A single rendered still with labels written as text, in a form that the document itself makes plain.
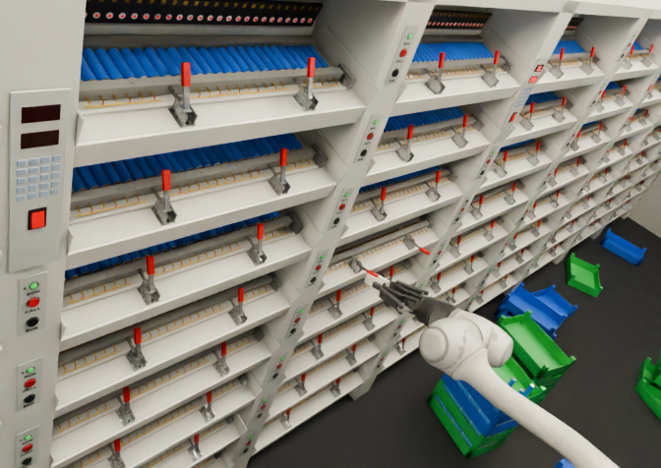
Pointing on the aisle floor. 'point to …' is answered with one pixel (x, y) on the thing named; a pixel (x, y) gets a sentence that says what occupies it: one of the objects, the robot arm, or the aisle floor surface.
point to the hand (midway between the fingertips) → (377, 281)
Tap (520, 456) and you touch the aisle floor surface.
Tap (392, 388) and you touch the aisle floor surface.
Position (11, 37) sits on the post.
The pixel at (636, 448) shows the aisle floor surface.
